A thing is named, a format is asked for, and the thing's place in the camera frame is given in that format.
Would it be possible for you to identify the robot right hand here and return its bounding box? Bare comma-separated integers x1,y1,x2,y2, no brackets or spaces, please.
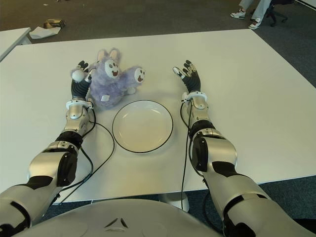
172,59,202,96

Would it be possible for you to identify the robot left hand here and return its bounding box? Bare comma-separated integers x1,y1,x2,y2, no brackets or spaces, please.
70,60,94,101

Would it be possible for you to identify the purple plush doll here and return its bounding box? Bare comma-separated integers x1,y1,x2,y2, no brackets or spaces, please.
70,47,146,111

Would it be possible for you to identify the white plate black rim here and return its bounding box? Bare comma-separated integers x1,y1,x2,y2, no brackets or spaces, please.
112,99,174,153

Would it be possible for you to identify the white paper sheet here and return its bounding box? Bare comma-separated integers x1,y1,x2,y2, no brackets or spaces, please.
29,26,61,40

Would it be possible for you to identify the gold cardboard box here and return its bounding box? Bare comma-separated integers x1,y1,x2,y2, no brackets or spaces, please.
43,18,67,29

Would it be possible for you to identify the white side table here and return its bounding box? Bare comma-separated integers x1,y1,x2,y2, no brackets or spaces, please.
0,27,32,62

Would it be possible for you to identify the person in grey trousers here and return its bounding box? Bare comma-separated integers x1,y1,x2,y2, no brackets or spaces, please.
230,0,275,30

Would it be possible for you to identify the black swivel chair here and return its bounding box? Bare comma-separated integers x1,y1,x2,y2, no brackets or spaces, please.
266,0,295,27

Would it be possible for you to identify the silver robot torso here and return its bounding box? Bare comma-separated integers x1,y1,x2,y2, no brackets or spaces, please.
23,198,229,237

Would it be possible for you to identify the white furniture edge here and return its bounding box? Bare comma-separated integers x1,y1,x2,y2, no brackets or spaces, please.
293,0,316,12

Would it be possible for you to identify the black bag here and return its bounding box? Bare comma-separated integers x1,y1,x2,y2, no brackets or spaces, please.
292,216,316,224

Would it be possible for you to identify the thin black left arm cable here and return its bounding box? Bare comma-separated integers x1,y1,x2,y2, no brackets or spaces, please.
58,120,116,204

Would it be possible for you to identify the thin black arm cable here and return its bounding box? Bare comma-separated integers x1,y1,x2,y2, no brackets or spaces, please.
58,120,116,204
179,100,193,211

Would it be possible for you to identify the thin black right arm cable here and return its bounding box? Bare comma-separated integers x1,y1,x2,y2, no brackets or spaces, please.
179,100,193,211

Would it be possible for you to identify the silver table pedestal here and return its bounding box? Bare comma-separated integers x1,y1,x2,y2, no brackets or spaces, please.
159,191,190,213

